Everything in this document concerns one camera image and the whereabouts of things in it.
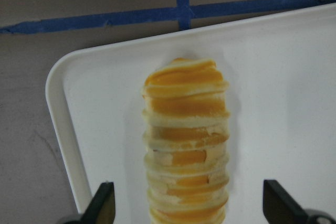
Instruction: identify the cream rectangular tray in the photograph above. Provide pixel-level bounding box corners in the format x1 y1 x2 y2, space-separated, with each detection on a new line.
46 4 335 223

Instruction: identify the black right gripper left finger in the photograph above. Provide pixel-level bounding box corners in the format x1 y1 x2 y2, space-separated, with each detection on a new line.
59 182 116 224

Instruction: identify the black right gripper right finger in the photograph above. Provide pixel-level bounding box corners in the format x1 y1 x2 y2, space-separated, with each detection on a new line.
263 179 335 224

